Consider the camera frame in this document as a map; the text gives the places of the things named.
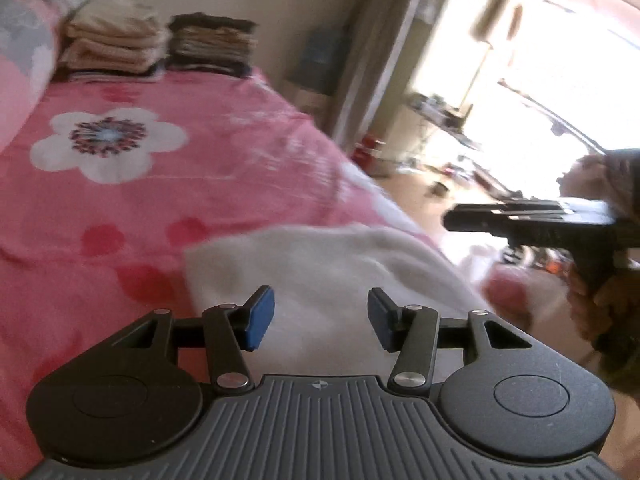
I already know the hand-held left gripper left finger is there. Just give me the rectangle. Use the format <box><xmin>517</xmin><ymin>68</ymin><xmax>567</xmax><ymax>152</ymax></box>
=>
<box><xmin>110</xmin><ymin>285</ymin><xmax>276</xmax><ymax>393</ymax></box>

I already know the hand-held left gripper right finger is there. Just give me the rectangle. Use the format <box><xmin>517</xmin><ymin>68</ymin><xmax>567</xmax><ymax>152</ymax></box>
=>
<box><xmin>367</xmin><ymin>287</ymin><xmax>533</xmax><ymax>395</ymax></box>

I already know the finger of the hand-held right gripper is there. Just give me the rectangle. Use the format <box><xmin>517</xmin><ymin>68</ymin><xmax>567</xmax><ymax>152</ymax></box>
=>
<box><xmin>442</xmin><ymin>200</ymin><xmax>567</xmax><ymax>237</ymax></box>

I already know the white deer print sweater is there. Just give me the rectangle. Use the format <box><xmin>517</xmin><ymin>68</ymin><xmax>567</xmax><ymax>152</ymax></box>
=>
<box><xmin>184</xmin><ymin>224</ymin><xmax>497</xmax><ymax>377</ymax></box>

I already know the stack of dark folded clothes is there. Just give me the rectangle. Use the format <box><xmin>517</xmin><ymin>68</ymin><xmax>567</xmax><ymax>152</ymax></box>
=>
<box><xmin>165</xmin><ymin>12</ymin><xmax>259</xmax><ymax>79</ymax></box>

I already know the stack of light folded clothes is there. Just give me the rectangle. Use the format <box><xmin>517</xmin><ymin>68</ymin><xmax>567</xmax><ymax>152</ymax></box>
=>
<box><xmin>56</xmin><ymin>0</ymin><xmax>172</xmax><ymax>82</ymax></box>

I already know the person's right hand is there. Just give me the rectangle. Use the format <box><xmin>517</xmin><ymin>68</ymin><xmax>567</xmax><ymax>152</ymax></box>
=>
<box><xmin>567</xmin><ymin>247</ymin><xmax>640</xmax><ymax>393</ymax></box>

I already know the folding table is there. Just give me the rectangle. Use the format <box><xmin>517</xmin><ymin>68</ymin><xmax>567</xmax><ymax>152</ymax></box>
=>
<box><xmin>404</xmin><ymin>91</ymin><xmax>483</xmax><ymax>163</ymax></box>

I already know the red bottle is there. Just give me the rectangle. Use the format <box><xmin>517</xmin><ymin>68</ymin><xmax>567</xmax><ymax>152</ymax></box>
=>
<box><xmin>354</xmin><ymin>132</ymin><xmax>385</xmax><ymax>167</ymax></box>

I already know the pink floral blanket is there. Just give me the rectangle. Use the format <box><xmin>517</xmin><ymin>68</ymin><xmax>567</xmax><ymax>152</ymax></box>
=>
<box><xmin>0</xmin><ymin>67</ymin><xmax>451</xmax><ymax>480</ymax></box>

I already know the beige curtain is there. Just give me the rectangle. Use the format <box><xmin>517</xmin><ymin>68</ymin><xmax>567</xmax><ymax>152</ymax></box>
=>
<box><xmin>330</xmin><ymin>0</ymin><xmax>438</xmax><ymax>153</ymax></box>

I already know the blue water jug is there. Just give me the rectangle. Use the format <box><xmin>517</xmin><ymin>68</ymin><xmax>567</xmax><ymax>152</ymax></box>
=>
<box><xmin>299</xmin><ymin>26</ymin><xmax>352</xmax><ymax>96</ymax></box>

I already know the pink and grey quilt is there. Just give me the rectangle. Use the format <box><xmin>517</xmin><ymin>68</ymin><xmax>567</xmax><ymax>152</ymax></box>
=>
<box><xmin>0</xmin><ymin>0</ymin><xmax>90</xmax><ymax>153</ymax></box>

